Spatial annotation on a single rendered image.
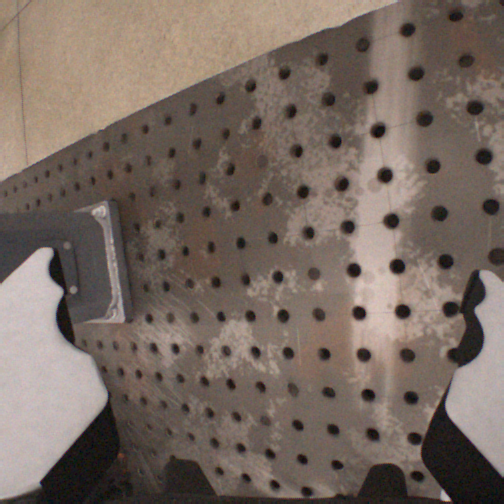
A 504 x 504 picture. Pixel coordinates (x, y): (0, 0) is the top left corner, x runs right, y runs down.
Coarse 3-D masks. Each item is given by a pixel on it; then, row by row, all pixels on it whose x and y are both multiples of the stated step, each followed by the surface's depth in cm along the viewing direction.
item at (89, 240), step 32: (0, 224) 49; (32, 224) 53; (64, 224) 57; (96, 224) 62; (0, 256) 47; (64, 256) 55; (96, 256) 60; (96, 288) 60; (128, 288) 64; (96, 320) 67; (128, 320) 63
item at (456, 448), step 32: (480, 288) 11; (480, 320) 9; (480, 352) 8; (448, 384) 7; (480, 384) 7; (448, 416) 6; (480, 416) 6; (448, 448) 7; (480, 448) 6; (448, 480) 7; (480, 480) 6
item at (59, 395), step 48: (0, 288) 9; (48, 288) 9; (0, 336) 7; (48, 336) 8; (0, 384) 6; (48, 384) 7; (96, 384) 7; (0, 432) 6; (48, 432) 6; (96, 432) 6; (0, 480) 5; (48, 480) 5; (96, 480) 6
